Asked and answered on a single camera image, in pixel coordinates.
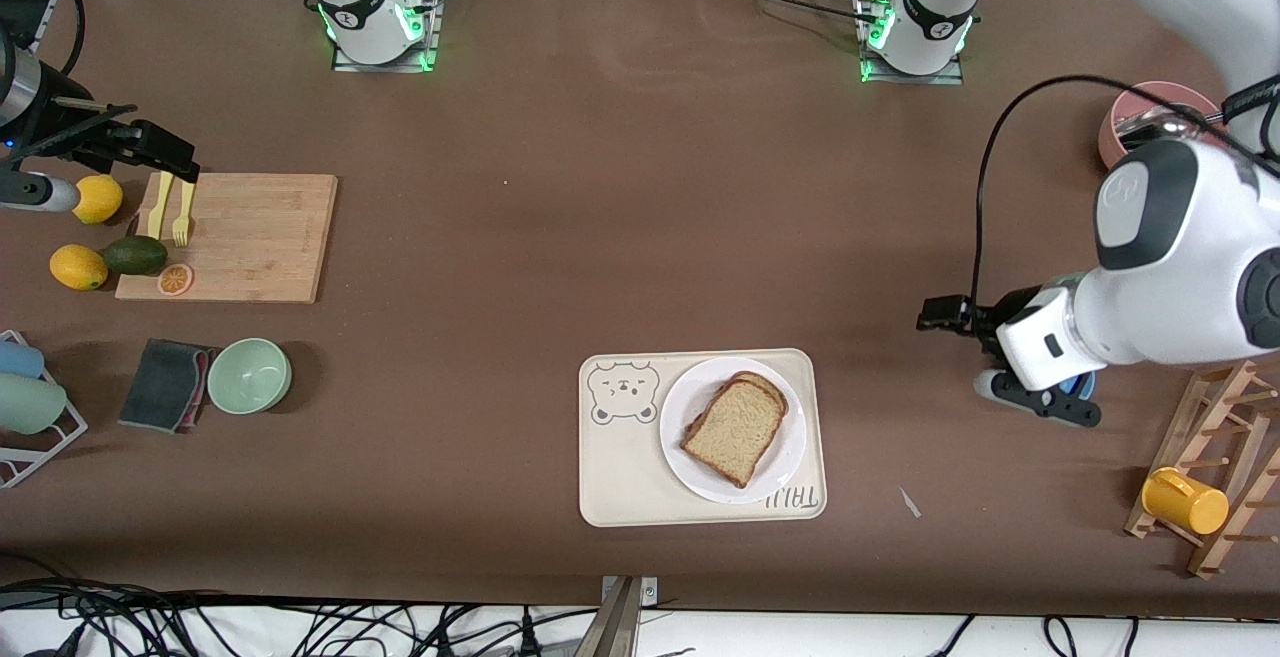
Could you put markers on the cream bear print tray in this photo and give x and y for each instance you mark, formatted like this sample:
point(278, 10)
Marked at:
point(620, 467)

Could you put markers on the metal table clamp bracket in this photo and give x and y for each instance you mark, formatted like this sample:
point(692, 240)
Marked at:
point(622, 622)

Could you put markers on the white round plate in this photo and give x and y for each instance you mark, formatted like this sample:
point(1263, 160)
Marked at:
point(790, 457)

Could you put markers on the blue bowl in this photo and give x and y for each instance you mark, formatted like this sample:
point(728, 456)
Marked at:
point(1082, 385)

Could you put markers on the toast slice under egg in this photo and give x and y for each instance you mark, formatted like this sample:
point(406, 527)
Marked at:
point(775, 387)

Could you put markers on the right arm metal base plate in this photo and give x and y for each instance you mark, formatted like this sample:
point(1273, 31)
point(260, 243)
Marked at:
point(432, 37)

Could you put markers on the pale green cup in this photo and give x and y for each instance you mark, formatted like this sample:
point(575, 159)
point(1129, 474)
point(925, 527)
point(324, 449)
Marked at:
point(28, 404)

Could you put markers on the dark grey sponge cloth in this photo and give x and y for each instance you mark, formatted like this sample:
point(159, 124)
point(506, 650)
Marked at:
point(160, 385)

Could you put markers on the dark green avocado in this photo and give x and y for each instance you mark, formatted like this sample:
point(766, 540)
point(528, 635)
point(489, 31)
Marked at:
point(136, 256)

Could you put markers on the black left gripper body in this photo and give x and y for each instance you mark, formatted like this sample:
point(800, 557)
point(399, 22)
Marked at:
point(992, 321)

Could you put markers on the orange fruit slice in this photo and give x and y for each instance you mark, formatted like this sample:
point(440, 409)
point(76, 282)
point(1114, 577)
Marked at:
point(175, 280)

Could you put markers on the yellow mug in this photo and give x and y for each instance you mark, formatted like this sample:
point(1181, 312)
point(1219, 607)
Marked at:
point(1185, 502)

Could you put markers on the metal ladle spoon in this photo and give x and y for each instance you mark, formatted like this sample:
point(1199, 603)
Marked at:
point(1150, 122)

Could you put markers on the yellow plastic knife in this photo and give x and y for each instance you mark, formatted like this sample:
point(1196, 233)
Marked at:
point(158, 212)

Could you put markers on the pink bowl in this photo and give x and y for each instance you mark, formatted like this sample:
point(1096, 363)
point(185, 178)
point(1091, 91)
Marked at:
point(1110, 142)

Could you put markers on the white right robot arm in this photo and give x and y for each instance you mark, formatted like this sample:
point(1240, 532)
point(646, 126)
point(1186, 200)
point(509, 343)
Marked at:
point(372, 12)

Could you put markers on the pale green bowl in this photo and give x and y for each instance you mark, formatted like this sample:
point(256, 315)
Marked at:
point(249, 377)

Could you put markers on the plain brown toast slice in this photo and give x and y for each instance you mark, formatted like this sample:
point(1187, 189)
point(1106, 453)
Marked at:
point(735, 432)

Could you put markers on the yellow plastic fork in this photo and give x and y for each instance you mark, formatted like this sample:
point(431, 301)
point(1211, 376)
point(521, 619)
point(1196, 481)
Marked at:
point(183, 217)

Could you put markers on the wooden mug rack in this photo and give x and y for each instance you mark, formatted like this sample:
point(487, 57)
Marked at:
point(1245, 497)

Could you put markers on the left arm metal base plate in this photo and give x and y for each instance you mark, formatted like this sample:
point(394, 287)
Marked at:
point(955, 75)

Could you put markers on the light blue cup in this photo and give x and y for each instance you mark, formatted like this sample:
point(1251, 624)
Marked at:
point(18, 360)

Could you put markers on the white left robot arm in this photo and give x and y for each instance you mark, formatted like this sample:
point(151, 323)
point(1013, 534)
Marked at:
point(1180, 287)

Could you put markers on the small grey tape scrap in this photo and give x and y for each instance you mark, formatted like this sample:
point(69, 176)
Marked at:
point(909, 503)

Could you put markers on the yellow lemon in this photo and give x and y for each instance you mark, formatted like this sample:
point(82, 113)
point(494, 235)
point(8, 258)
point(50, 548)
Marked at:
point(78, 268)
point(102, 202)

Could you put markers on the wooden cutting board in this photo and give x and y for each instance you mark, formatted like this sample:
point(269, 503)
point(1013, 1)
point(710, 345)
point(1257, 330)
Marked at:
point(250, 237)

